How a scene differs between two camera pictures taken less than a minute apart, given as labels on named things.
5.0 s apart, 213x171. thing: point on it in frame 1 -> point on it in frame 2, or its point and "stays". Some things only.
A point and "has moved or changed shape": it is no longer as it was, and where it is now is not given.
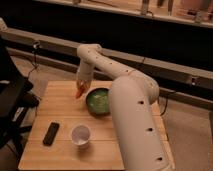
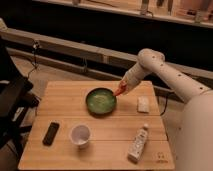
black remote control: (51, 133) stays
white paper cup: (80, 135) stays
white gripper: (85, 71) -> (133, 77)
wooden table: (65, 135) stays
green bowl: (98, 101) stays
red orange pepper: (81, 89) has moved or changed shape
